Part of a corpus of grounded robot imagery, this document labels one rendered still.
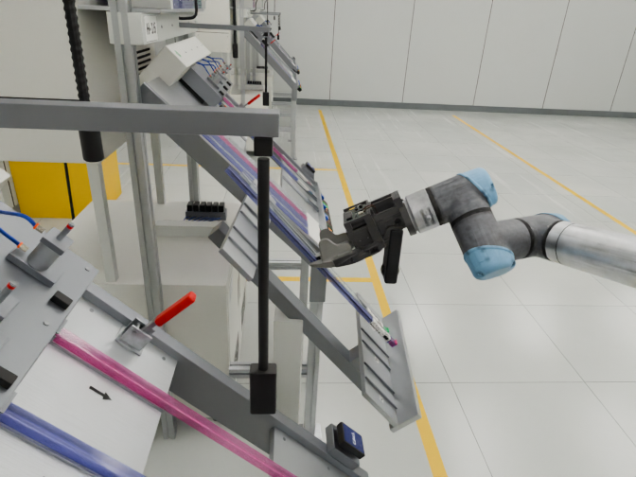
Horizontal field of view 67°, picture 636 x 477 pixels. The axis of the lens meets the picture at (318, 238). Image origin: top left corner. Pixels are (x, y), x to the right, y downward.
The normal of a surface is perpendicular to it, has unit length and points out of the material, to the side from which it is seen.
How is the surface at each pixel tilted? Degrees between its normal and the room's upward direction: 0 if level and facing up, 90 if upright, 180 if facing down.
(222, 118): 90
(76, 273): 43
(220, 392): 90
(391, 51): 90
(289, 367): 90
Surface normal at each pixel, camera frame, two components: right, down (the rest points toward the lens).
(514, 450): 0.05, -0.90
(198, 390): 0.06, 0.44
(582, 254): -0.92, 0.05
